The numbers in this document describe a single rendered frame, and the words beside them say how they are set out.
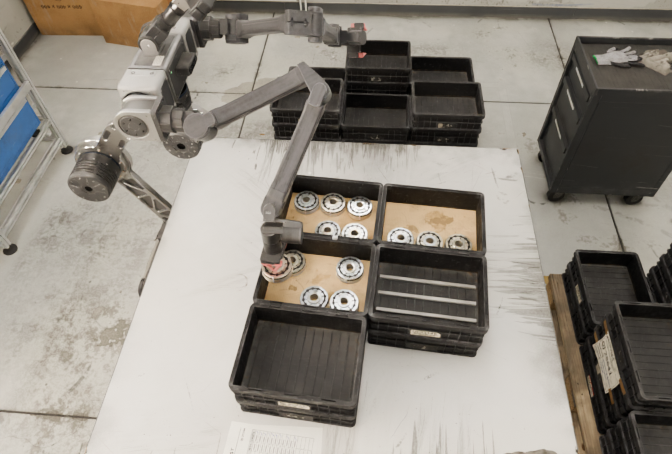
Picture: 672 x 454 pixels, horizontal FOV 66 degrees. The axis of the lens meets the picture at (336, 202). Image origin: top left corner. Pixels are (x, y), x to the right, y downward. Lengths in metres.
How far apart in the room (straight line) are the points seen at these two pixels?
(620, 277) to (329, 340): 1.62
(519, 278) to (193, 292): 1.30
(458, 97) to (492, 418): 1.93
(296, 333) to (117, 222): 1.86
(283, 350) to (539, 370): 0.91
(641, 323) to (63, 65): 4.37
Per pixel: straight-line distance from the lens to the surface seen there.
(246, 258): 2.21
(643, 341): 2.52
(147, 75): 1.76
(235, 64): 4.40
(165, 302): 2.18
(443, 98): 3.23
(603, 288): 2.86
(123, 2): 4.65
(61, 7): 5.11
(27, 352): 3.20
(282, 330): 1.88
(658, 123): 3.12
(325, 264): 2.00
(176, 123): 1.66
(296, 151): 1.56
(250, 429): 1.91
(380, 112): 3.26
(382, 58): 3.51
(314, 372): 1.81
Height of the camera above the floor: 2.51
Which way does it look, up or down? 51 degrees down
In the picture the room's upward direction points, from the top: 2 degrees counter-clockwise
